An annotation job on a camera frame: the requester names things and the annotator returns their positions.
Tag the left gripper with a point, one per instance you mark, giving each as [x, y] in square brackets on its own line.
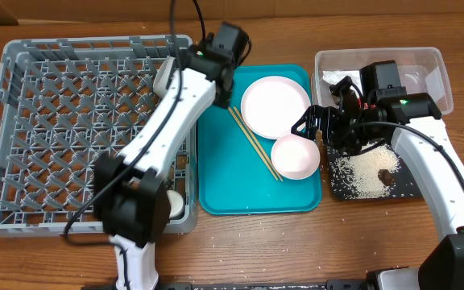
[225, 101]

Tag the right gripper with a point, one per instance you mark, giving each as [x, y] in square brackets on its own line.
[322, 124]

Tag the pink bowl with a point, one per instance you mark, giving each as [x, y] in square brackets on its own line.
[295, 157]

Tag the wooden chopstick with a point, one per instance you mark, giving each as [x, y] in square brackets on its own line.
[252, 145]
[257, 142]

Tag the white napkin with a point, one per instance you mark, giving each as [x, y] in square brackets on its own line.
[333, 77]

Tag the grey bowl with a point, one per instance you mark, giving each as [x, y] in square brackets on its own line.
[163, 77]

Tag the white rice pile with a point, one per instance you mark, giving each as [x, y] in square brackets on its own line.
[356, 177]

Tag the small white cup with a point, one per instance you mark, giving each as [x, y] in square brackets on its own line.
[177, 204]

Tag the brown food scrap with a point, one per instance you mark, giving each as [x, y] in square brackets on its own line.
[386, 177]

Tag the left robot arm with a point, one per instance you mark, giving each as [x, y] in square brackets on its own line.
[132, 201]

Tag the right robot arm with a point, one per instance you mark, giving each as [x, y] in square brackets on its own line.
[439, 175]

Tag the large white plate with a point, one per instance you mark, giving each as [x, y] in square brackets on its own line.
[271, 105]

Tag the black tray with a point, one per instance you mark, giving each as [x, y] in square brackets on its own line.
[405, 184]

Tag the clear plastic bin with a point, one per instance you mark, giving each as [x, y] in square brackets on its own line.
[422, 72]

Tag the grey plastic dish rack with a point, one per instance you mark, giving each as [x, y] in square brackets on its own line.
[63, 102]

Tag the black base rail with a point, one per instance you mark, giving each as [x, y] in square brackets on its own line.
[328, 285]

